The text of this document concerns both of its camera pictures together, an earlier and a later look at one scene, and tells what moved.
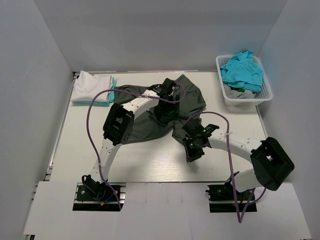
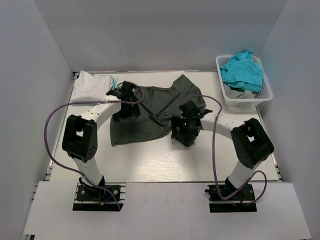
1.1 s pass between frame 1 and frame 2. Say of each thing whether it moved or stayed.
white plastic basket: stayed
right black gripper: moved
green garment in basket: stayed
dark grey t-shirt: stayed
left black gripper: moved
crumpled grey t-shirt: stayed
